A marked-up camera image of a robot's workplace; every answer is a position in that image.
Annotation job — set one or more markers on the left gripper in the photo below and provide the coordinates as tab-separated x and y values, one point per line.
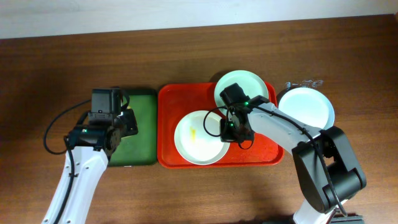
130	121

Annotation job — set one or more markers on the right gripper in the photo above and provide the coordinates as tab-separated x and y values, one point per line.
228	134

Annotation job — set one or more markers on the white plate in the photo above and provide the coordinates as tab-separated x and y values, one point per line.
196	138

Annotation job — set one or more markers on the light blue plate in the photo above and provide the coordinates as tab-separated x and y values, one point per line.
308	106

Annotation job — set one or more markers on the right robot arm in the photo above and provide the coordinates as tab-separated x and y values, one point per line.
328	170

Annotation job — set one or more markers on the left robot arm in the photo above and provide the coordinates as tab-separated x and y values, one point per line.
89	147

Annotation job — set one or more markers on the dark green soapy tray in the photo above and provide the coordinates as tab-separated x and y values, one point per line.
139	149

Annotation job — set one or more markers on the red plastic tray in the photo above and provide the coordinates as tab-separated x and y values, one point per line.
177	100

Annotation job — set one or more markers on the pale green plate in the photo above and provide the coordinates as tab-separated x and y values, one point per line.
251	84

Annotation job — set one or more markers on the black metal base rail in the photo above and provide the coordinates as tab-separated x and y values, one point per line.
349	219

